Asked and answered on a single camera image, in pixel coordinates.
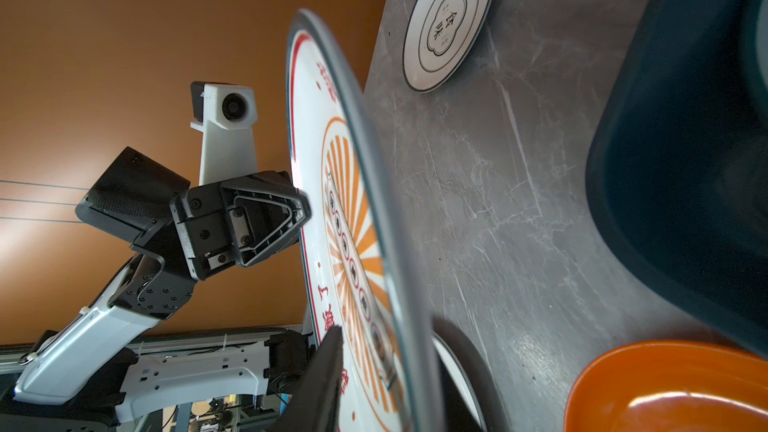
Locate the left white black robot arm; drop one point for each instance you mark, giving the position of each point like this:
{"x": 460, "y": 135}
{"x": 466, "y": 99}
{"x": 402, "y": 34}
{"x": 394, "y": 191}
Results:
{"x": 86, "y": 377}

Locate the small white flower-logo plate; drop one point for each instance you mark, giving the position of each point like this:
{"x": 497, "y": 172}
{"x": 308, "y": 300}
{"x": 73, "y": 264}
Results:
{"x": 439, "y": 36}

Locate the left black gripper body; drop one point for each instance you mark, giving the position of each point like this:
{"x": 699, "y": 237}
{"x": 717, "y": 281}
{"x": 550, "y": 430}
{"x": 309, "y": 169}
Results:
{"x": 199, "y": 216}

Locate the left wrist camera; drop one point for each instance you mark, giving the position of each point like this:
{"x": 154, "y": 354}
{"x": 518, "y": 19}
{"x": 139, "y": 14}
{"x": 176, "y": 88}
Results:
{"x": 225, "y": 115}

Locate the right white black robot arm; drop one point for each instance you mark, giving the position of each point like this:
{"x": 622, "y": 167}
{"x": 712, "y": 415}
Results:
{"x": 354, "y": 384}

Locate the white plate green red rim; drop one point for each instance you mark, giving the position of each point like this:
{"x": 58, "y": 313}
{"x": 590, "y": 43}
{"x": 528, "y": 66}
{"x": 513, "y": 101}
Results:
{"x": 488, "y": 399}

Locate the small orange sunburst plate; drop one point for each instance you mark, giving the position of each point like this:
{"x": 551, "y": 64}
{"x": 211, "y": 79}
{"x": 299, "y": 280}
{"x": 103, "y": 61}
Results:
{"x": 354, "y": 254}

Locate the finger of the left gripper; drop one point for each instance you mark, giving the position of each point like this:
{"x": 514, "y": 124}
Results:
{"x": 265, "y": 214}

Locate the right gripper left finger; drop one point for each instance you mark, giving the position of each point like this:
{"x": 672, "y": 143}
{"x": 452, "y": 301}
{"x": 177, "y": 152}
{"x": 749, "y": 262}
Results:
{"x": 315, "y": 406}

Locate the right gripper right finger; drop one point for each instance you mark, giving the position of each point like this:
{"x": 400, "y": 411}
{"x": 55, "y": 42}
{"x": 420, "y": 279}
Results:
{"x": 461, "y": 410}

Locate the teal plastic bin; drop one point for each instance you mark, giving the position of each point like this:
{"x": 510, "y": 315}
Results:
{"x": 676, "y": 177}

